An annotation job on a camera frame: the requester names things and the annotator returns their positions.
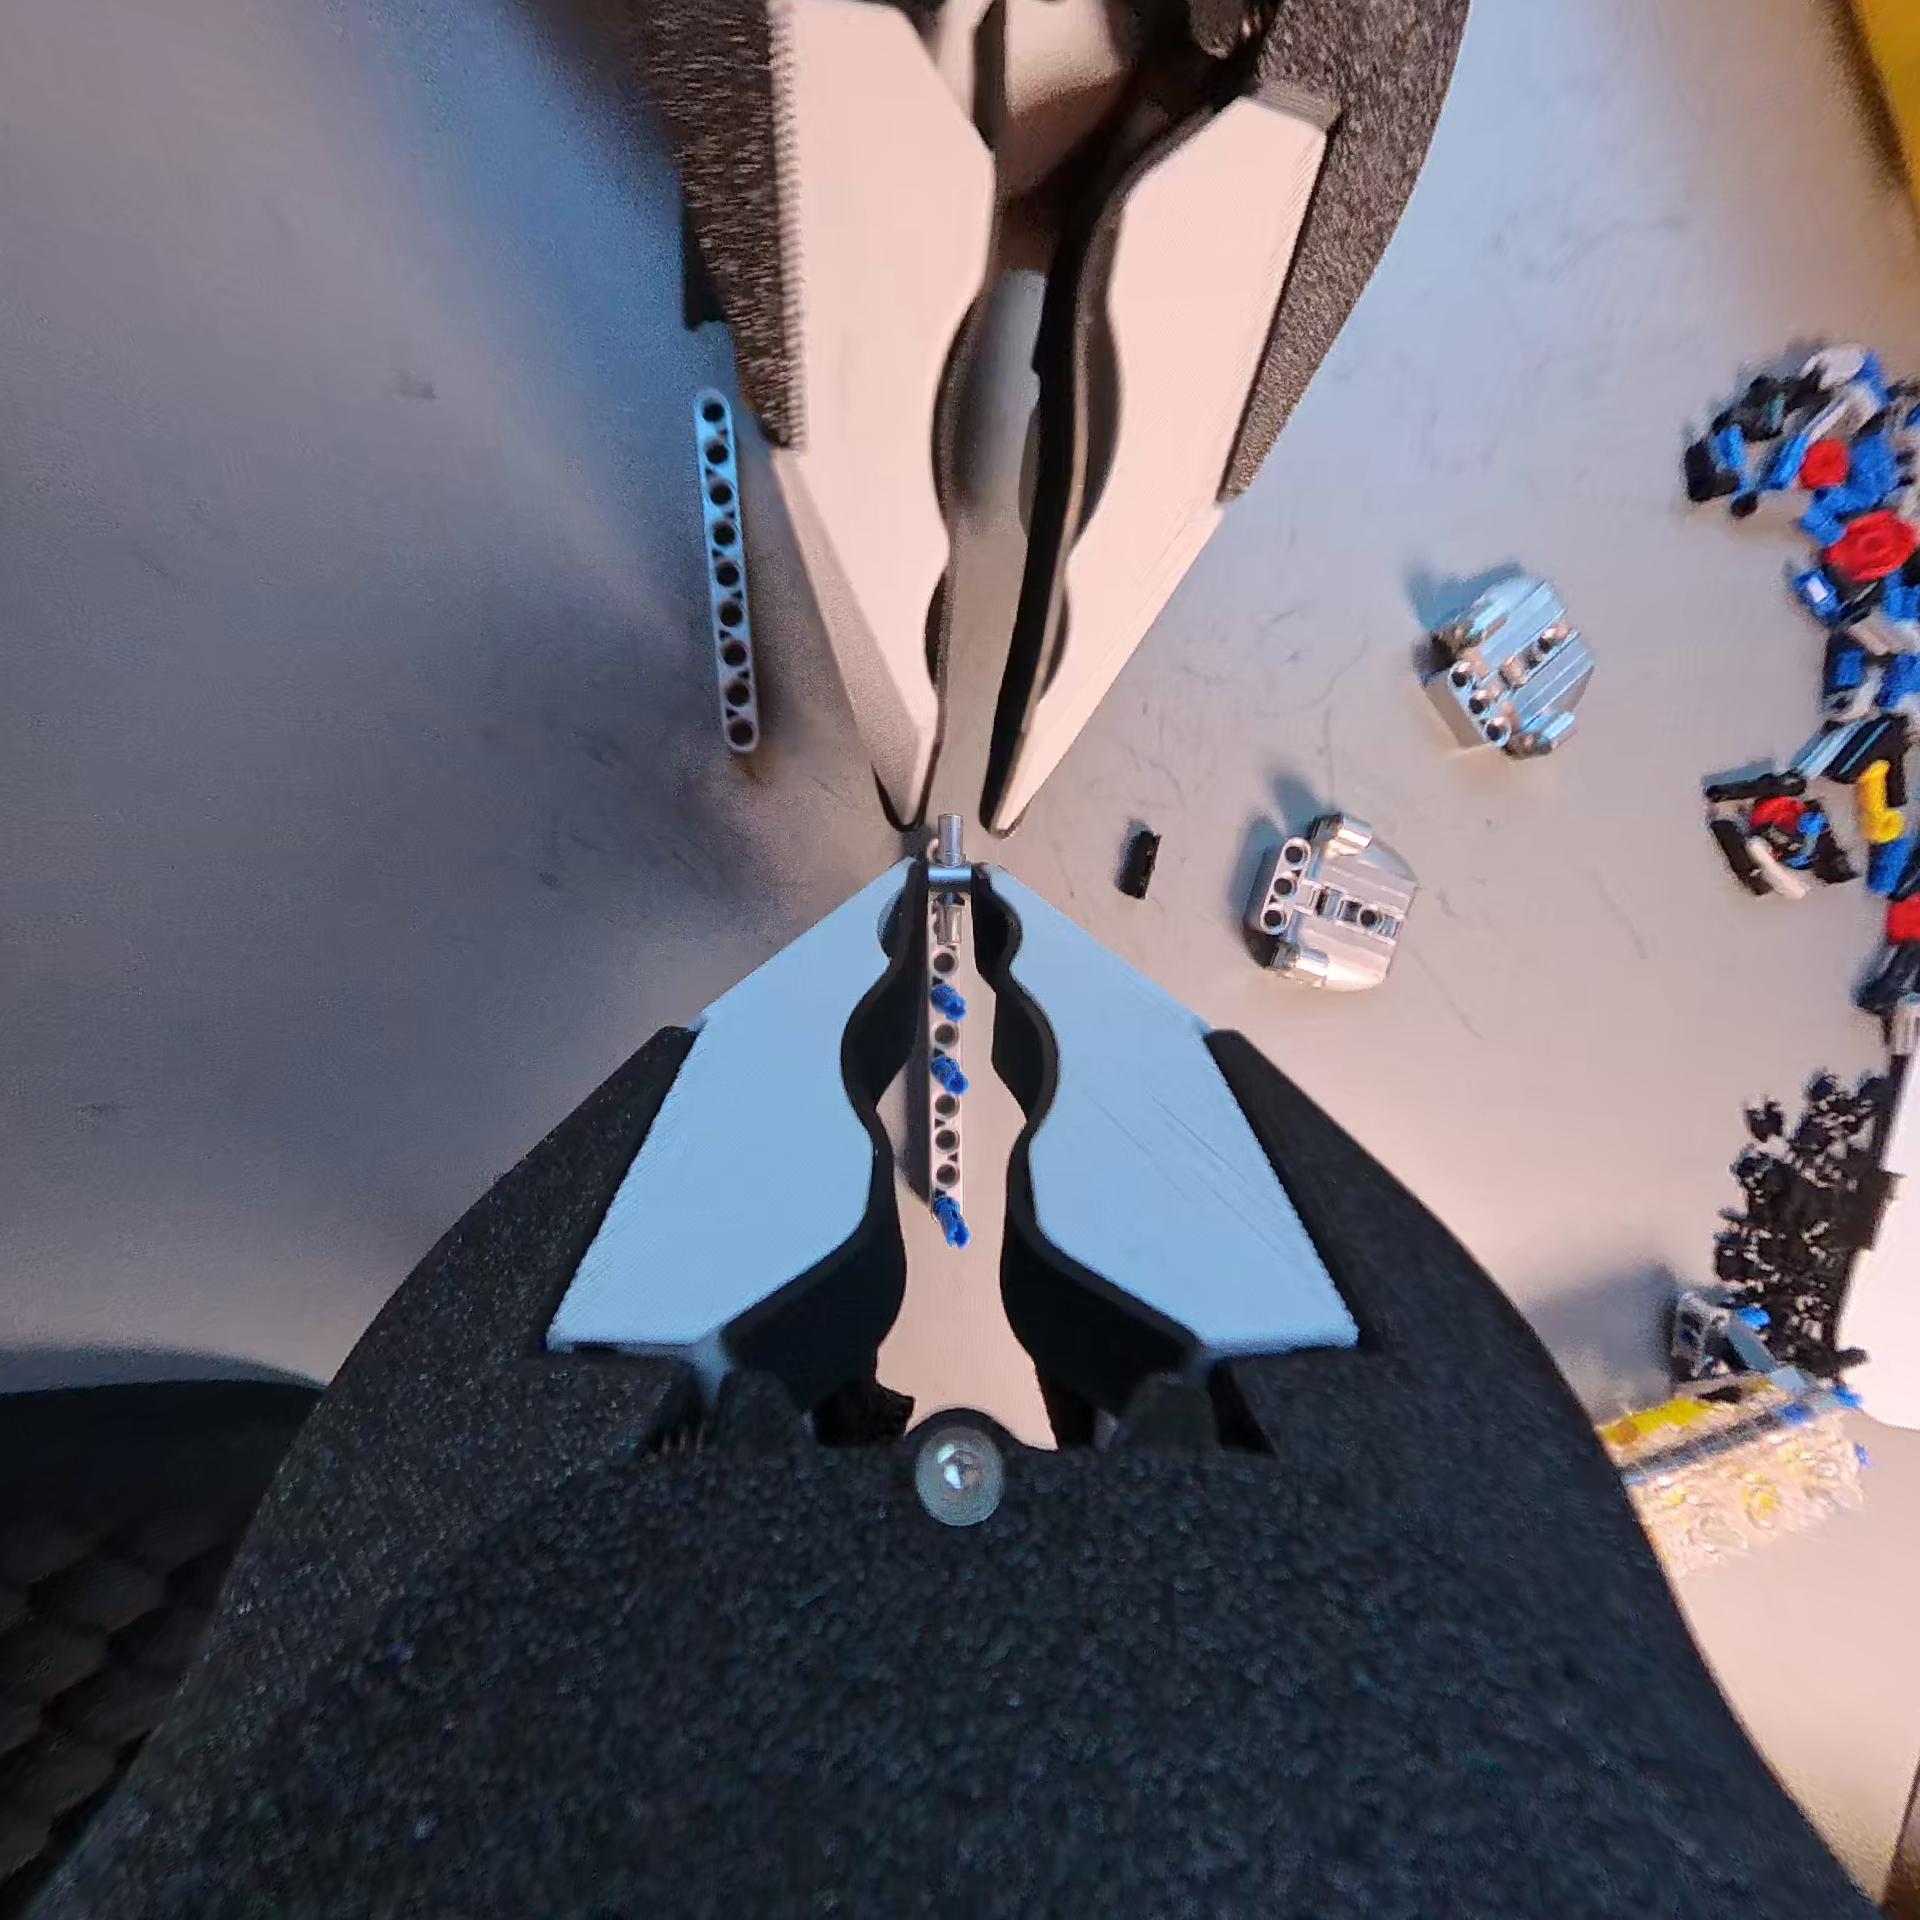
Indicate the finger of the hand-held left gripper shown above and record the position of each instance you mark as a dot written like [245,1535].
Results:
[1184,330]
[869,301]

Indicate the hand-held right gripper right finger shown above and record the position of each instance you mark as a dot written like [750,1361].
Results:
[1184,1184]

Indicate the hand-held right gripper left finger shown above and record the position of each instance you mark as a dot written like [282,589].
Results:
[720,1184]

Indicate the long grey toy beam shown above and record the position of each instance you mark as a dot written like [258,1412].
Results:
[944,1141]
[728,569]

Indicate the small silver toy connector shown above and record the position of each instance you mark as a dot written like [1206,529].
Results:
[949,855]

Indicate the silver toy engine block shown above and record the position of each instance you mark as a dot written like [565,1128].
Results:
[1506,668]
[1334,901]

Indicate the black toy pin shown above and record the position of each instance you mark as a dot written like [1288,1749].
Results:
[1140,863]

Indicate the yellow bin with black beams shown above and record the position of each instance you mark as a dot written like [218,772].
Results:
[1894,77]

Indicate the pile of black pins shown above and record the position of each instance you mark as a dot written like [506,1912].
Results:
[1800,1200]

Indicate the pile of mixed toy pins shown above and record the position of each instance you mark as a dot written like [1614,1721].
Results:
[1845,600]

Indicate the white wooden book stand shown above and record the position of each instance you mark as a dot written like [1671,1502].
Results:
[1890,1276]

